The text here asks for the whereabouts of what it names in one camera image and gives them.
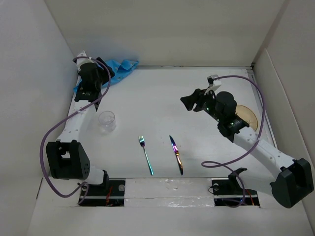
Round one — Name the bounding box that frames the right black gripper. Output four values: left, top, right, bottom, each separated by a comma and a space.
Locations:
180, 87, 223, 123

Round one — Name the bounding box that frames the blue patterned cloth placemat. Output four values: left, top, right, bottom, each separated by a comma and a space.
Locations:
73, 57, 139, 89

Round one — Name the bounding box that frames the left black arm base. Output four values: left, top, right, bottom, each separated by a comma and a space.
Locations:
79, 178, 126, 207

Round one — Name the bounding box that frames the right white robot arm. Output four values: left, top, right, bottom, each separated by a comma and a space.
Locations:
180, 89, 314, 208

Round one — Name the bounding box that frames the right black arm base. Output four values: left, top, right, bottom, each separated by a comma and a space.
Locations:
208, 168, 260, 207

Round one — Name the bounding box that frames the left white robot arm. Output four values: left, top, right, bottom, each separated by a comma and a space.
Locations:
46, 56, 115, 195

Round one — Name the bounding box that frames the iridescent knife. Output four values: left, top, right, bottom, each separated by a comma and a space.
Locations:
169, 135, 184, 175

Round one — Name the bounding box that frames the clear plastic cup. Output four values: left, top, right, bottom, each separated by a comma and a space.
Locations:
98, 111, 116, 133

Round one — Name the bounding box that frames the beige floral plate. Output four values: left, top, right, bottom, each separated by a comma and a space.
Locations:
235, 105, 258, 131

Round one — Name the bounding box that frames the iridescent fork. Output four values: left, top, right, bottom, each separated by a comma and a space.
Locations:
138, 135, 154, 176

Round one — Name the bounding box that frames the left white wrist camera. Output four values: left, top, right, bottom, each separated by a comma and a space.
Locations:
77, 50, 89, 60

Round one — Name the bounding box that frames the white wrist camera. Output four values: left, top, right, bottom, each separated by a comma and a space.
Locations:
207, 74, 222, 91
77, 50, 89, 60

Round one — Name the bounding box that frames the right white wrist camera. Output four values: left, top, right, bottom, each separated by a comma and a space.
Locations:
207, 74, 222, 91

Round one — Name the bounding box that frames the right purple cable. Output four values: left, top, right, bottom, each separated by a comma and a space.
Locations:
201, 75, 267, 208

